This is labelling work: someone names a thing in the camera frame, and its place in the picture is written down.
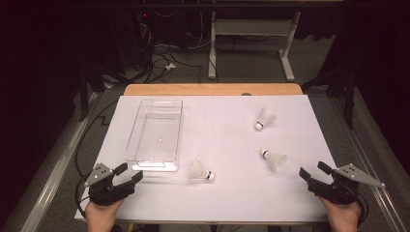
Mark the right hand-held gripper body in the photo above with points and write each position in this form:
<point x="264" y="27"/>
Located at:
<point x="338" y="191"/>

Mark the white feather shuttlecock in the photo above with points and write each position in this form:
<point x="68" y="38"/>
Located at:
<point x="277" y="159"/>
<point x="264" y="116"/>
<point x="199" y="170"/>

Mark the metal floor rail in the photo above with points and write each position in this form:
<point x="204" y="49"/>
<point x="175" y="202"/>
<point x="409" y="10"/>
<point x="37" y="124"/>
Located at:
<point x="364" y="145"/>
<point x="54" y="180"/>

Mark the white metal desk frame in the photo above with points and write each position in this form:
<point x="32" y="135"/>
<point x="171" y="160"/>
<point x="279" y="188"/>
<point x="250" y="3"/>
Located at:
<point x="251" y="27"/>

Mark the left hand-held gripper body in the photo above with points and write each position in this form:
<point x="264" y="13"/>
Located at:
<point x="103" y="193"/>

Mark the wooden table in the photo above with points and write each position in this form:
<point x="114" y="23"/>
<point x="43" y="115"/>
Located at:
<point x="209" y="89"/>

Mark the person's left hand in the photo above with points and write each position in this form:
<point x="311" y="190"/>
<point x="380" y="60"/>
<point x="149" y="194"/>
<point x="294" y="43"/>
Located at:
<point x="101" y="217"/>

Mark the person's right hand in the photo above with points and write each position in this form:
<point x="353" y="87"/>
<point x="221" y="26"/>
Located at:
<point x="341" y="217"/>

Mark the white plug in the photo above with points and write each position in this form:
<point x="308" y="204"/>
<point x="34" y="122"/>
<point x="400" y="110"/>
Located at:
<point x="170" y="66"/>

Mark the black stand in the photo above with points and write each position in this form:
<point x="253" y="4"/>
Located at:
<point x="348" y="96"/>
<point x="84" y="93"/>

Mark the clear plastic bin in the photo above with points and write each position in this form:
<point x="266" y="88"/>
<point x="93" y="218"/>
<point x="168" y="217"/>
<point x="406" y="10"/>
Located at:
<point x="154" y="135"/>

